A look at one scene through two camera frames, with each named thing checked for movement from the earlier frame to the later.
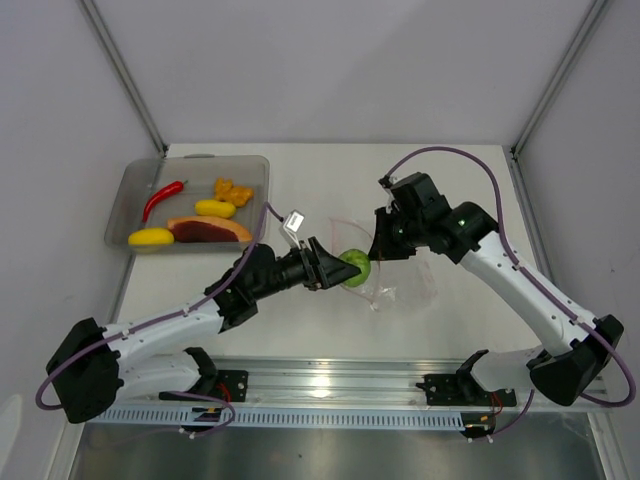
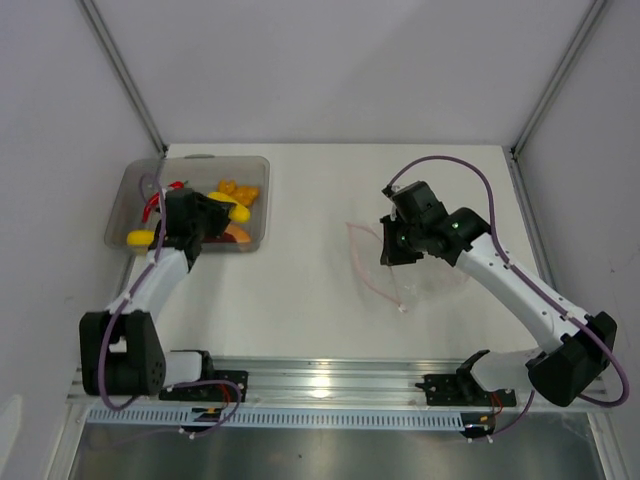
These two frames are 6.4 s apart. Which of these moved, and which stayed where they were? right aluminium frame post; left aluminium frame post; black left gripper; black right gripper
Moved: black left gripper
Stayed: right aluminium frame post; black right gripper; left aluminium frame post
